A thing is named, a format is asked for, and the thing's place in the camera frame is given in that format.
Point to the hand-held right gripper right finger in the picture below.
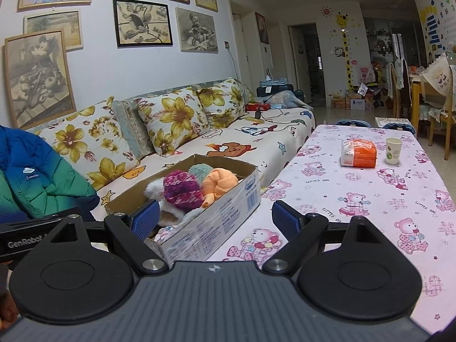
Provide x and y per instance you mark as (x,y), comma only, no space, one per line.
(286,221)

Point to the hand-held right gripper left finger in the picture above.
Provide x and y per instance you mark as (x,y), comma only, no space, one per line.
(144,221)

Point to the white fluffy pompom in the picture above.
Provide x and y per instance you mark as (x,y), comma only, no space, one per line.
(155,189)

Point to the white floral cloth pink trim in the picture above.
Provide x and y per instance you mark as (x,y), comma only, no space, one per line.
(178,217)

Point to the pink purple knit hat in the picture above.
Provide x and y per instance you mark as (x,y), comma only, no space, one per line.
(183,190)

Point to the cardboard box with blue label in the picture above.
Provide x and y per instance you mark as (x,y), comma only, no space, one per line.
(221,217)

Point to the grey-green fluffy hat checked bow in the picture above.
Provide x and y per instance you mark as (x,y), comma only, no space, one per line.
(199,171)

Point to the orange knit cloth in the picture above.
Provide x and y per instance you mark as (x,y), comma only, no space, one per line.
(219,185)

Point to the person's left hand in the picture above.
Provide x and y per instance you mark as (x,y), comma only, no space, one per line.
(7,302)

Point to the blue green puffer jacket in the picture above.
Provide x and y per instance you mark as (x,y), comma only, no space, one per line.
(39,174)

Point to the pink bear printed tablecloth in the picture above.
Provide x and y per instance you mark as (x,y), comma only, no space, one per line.
(356,203)

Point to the cartoon printed sofa cover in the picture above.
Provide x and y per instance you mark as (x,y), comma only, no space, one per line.
(249,139)

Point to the grey patterned narrow cushion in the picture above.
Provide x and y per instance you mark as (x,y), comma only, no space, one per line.
(130,128)

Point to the orange white tissue pack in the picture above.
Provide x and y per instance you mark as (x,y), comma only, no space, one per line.
(359,153)

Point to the yellow floral cushion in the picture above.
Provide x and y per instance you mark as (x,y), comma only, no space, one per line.
(82,142)
(221,103)
(174,121)

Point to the grey-blue crumpled blanket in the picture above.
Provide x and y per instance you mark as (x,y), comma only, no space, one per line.
(288,100)

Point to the white paper cup green print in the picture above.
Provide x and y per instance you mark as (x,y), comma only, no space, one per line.
(393,151)

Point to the dark suitcase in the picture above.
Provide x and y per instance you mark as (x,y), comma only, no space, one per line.
(276,91)

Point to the large wooden framed mouse drawing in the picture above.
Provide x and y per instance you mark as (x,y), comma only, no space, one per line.
(35,78)

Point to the pink white plastic bag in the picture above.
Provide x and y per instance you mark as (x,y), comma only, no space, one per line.
(365,74)

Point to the giraffe height chart sticker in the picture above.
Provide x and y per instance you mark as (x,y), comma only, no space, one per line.
(346,50)

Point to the wooden dining chair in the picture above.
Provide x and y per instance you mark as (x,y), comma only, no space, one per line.
(438,114)

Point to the small framed picture by door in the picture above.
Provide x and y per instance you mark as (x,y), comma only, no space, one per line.
(262,28)

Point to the grey framed duck drawing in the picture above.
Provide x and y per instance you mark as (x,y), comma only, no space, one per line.
(196,30)

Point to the black framed cartoon drawing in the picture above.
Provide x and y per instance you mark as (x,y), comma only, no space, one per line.
(142,23)

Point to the cream cloth bag bear print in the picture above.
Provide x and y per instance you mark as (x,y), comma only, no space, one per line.
(434,73)

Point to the small light wooden framed drawing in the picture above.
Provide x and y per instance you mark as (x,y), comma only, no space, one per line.
(53,25)

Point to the blue paper wall decoration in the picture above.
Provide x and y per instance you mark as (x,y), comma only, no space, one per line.
(436,25)

